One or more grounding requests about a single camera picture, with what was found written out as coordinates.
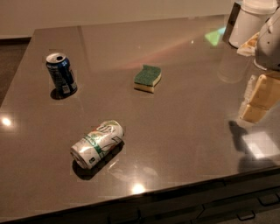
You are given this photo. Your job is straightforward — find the white green 7up can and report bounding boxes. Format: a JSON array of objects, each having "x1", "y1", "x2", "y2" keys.
[{"x1": 70, "y1": 120, "x2": 124, "y2": 170}]

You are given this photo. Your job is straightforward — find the large white jar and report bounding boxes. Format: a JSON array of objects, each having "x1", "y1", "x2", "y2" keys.
[{"x1": 229, "y1": 0, "x2": 278, "y2": 48}]

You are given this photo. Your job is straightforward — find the black drawer handle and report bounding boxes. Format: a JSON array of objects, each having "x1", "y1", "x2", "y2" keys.
[
  {"x1": 258, "y1": 193, "x2": 280, "y2": 207},
  {"x1": 236, "y1": 211, "x2": 256, "y2": 221}
]

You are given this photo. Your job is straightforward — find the blue soda can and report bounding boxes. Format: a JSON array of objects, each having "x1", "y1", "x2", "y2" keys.
[{"x1": 45, "y1": 52, "x2": 78, "y2": 96}]

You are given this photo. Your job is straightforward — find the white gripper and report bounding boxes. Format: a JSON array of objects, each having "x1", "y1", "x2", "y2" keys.
[{"x1": 240, "y1": 8, "x2": 280, "y2": 123}]

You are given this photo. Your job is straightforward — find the green yellow sponge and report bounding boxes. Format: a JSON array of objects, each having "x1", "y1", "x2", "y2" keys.
[{"x1": 134, "y1": 65, "x2": 161, "y2": 94}]

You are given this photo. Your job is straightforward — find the black drawer handle right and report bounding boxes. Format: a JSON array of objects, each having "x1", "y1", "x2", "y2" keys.
[{"x1": 258, "y1": 193, "x2": 280, "y2": 207}]

